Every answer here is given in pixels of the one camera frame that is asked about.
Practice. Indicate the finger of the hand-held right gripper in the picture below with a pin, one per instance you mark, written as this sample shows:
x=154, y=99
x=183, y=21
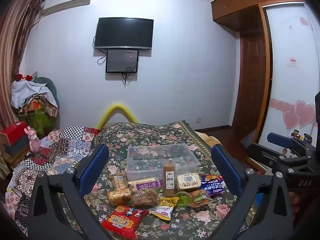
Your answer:
x=262, y=152
x=280, y=139

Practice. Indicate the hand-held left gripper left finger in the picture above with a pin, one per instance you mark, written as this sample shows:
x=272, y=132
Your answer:
x=98, y=160

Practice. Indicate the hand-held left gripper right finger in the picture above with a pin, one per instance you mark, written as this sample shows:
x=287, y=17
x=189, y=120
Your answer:
x=225, y=165

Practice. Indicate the blue snack bag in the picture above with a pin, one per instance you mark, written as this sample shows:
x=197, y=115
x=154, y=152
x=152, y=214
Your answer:
x=212, y=183

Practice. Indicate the gold packet with white label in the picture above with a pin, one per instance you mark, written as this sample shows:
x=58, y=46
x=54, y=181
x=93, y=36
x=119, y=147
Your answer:
x=118, y=182

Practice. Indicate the gold square cracker packet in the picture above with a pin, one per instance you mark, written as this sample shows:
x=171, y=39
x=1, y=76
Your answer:
x=188, y=182

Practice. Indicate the orange packet with green label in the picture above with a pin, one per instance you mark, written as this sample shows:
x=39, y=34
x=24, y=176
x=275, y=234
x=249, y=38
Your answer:
x=200, y=198

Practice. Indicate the gold foil cake packet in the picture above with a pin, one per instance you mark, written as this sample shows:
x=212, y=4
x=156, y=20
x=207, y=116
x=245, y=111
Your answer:
x=118, y=198

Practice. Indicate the clear plastic storage box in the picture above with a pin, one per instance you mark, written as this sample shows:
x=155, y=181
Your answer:
x=140, y=173

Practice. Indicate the purple label biscuit packet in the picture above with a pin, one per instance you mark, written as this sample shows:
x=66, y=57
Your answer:
x=146, y=184

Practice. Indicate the green jelly cup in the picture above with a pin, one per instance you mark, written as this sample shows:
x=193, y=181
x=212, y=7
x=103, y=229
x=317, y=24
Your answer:
x=183, y=199

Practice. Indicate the tall round cracker packet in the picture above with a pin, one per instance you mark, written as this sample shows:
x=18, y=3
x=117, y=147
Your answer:
x=169, y=180

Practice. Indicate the brown snack packet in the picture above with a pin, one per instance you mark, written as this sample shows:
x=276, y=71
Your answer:
x=145, y=198

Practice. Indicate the red snack bag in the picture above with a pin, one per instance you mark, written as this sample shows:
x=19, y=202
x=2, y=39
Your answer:
x=122, y=221

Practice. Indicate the yellow green snack packet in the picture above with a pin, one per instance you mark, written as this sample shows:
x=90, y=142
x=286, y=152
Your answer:
x=168, y=202

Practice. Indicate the white yellow triangular packet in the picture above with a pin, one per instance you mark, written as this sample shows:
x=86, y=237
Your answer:
x=162, y=212

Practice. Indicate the person's right forearm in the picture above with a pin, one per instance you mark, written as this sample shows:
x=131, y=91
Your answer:
x=296, y=205

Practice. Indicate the patchwork quilt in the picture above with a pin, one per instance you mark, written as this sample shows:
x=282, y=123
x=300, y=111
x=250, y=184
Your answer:
x=57, y=152

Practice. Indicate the dark floral blanket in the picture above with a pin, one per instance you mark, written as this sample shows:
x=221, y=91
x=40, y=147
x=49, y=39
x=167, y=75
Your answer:
x=220, y=215

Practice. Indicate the yellow foam tube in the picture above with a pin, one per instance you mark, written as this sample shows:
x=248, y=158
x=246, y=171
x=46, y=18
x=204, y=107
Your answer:
x=117, y=110

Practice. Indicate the pink rabbit toy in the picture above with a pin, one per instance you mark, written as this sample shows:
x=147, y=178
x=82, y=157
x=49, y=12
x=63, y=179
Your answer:
x=33, y=142

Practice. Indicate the white sliding door with hearts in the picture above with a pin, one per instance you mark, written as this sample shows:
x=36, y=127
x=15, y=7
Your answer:
x=292, y=67

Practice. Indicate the wooden wardrobe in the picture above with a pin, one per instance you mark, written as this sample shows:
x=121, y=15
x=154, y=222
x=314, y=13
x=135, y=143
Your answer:
x=250, y=67

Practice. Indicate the pile of clothes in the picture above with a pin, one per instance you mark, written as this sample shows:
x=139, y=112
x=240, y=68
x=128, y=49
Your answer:
x=35, y=100

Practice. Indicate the red box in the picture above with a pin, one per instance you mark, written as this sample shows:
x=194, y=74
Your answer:
x=12, y=132

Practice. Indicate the striped brown curtain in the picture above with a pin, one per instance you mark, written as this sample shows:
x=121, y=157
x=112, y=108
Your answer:
x=12, y=55

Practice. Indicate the white air conditioner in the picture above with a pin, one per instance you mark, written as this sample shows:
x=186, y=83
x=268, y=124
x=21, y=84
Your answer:
x=67, y=5

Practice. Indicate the small black wall monitor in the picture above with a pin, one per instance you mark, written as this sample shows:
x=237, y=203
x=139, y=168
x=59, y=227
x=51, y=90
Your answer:
x=122, y=61

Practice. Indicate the black wall television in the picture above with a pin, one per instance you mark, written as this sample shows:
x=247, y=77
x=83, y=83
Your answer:
x=124, y=33

